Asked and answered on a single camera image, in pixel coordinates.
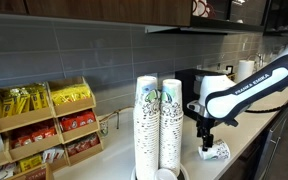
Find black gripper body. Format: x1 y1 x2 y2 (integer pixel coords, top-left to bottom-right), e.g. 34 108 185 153
196 117 215 139

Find patterned paper cup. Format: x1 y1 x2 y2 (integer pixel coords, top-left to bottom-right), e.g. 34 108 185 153
198 139 230 160

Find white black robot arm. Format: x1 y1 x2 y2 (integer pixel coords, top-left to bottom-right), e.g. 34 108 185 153
187 47 288 151

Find right paper cup stack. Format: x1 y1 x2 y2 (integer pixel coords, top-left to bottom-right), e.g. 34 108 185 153
159 79 183 176

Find paper cup stack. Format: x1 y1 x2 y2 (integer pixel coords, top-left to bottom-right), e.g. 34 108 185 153
133 76 160 180
159 79 183 176

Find white round cup tray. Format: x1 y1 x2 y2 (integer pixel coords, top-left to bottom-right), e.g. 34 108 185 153
129 165 190 180

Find stack of white cup lids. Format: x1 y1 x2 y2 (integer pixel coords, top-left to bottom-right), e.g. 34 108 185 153
154 168 177 180

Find left paper cup stack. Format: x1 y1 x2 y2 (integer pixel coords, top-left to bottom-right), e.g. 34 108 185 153
133 76 160 180

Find black single-serve coffee maker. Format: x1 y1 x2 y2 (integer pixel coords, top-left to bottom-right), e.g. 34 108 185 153
175 69 235 120

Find white paper towel roll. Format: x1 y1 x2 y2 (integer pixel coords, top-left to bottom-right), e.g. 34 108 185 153
236 60 254 83

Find yellow sweetener packets upper right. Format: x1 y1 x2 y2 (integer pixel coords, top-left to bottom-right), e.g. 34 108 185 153
50 84 91 106

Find red packets lower right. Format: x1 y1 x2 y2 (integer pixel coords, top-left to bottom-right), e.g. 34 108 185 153
67 133 100 156

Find red packets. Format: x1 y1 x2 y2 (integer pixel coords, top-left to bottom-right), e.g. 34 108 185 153
67 133 100 156
59 110 96 132
11 125 56 148

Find dark wooden upper cabinet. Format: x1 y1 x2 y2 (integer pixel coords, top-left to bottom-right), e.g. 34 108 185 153
0 0 193 26

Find red packets middle right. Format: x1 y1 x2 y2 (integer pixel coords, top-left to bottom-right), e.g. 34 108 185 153
59 110 96 132

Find red packets middle left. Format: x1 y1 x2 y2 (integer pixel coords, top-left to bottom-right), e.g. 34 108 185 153
11 125 56 148

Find wooden condiment organizer rack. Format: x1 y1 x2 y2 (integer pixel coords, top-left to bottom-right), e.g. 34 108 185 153
0 77 103 171

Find yellow packets upper left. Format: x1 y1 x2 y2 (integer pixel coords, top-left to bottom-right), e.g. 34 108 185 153
0 83 48 118

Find dark lower cabinet with handles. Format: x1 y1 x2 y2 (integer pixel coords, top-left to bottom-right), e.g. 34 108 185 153
221 107 288 180

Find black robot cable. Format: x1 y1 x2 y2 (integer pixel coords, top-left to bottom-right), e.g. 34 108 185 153
243 89 288 115

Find wire coffee pod carousel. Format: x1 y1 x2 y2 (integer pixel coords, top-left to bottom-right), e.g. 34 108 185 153
99 106 134 138

